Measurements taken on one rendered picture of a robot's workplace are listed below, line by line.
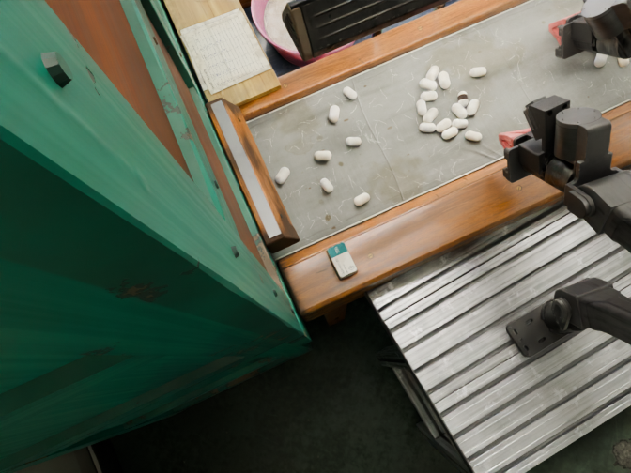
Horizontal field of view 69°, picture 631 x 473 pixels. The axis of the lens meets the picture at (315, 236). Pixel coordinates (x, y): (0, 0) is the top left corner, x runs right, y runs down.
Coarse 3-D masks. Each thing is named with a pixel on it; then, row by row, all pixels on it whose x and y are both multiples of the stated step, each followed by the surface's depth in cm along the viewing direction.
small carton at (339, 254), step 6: (336, 246) 84; (342, 246) 84; (330, 252) 84; (336, 252) 84; (342, 252) 84; (348, 252) 84; (336, 258) 83; (342, 258) 83; (348, 258) 83; (336, 264) 83; (342, 264) 83; (348, 264) 83; (354, 264) 83; (336, 270) 83; (342, 270) 83; (348, 270) 83; (354, 270) 83; (342, 276) 83
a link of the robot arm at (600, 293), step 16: (576, 288) 77; (592, 288) 76; (608, 288) 75; (576, 304) 76; (592, 304) 73; (608, 304) 71; (624, 304) 69; (576, 320) 77; (592, 320) 74; (608, 320) 70; (624, 320) 67; (624, 336) 68
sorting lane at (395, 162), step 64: (576, 0) 100; (384, 64) 98; (448, 64) 98; (512, 64) 97; (576, 64) 96; (256, 128) 96; (320, 128) 95; (384, 128) 95; (448, 128) 94; (512, 128) 93; (320, 192) 92; (384, 192) 91
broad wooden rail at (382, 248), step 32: (448, 192) 88; (480, 192) 87; (512, 192) 87; (544, 192) 87; (384, 224) 87; (416, 224) 86; (448, 224) 86; (480, 224) 86; (288, 256) 88; (320, 256) 86; (352, 256) 85; (384, 256) 85; (416, 256) 85; (288, 288) 85; (320, 288) 84; (352, 288) 84
